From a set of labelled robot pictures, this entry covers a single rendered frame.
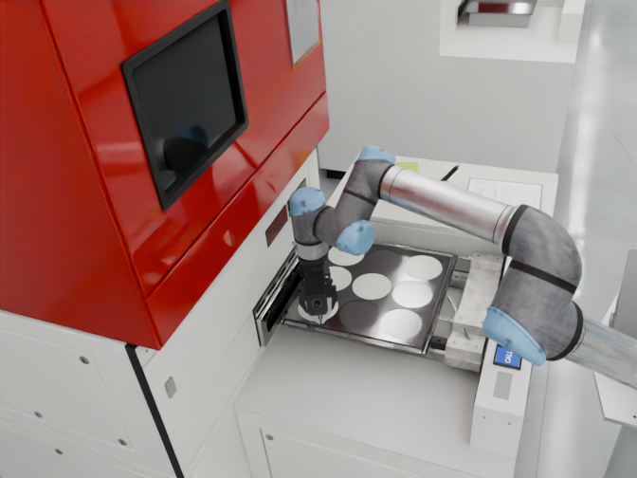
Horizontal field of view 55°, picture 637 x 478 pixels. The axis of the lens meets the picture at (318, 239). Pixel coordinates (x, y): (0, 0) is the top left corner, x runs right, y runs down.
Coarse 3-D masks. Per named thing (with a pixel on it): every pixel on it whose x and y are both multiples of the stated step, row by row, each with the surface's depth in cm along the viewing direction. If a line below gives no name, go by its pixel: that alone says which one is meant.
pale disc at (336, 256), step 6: (330, 252) 170; (336, 252) 170; (342, 252) 170; (330, 258) 168; (336, 258) 168; (342, 258) 168; (348, 258) 167; (354, 258) 167; (360, 258) 167; (336, 264) 166; (342, 264) 166; (348, 264) 166; (354, 264) 165
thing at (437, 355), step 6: (306, 330) 157; (330, 336) 155; (360, 342) 152; (384, 348) 150; (432, 348) 146; (408, 354) 149; (414, 354) 148; (432, 354) 145; (438, 354) 145; (444, 354) 144; (438, 360) 146; (444, 360) 145
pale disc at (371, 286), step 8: (360, 280) 160; (368, 280) 160; (376, 280) 159; (384, 280) 159; (360, 288) 157; (368, 288) 157; (376, 288) 157; (384, 288) 156; (360, 296) 155; (368, 296) 155; (376, 296) 154
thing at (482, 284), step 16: (480, 272) 161; (496, 272) 161; (464, 288) 157; (480, 288) 156; (496, 288) 156; (464, 304) 152; (480, 304) 152; (464, 336) 144; (480, 336) 143; (464, 368) 139; (480, 368) 139
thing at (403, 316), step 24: (360, 264) 165; (384, 264) 164; (408, 288) 156; (432, 288) 155; (288, 312) 152; (336, 312) 151; (360, 312) 150; (384, 312) 150; (408, 312) 149; (432, 312) 148; (384, 336) 143; (408, 336) 143
